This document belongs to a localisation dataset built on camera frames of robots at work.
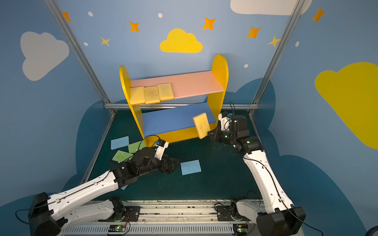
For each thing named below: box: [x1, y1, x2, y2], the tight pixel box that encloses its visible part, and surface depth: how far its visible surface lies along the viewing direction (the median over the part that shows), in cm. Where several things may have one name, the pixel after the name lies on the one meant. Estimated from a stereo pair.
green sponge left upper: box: [127, 140, 146, 154], surface depth 100 cm
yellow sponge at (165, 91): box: [157, 82, 175, 102], surface depth 73 cm
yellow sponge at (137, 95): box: [129, 86, 146, 106], surface depth 70 cm
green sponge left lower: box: [112, 149, 134, 163], surface depth 95 cm
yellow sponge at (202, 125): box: [192, 112, 211, 140], surface depth 72 cm
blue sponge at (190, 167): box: [180, 159, 202, 176], surface depth 92 cm
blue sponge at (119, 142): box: [110, 135, 130, 150], surface depth 103 cm
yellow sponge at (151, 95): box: [143, 85, 161, 105], surface depth 72 cm
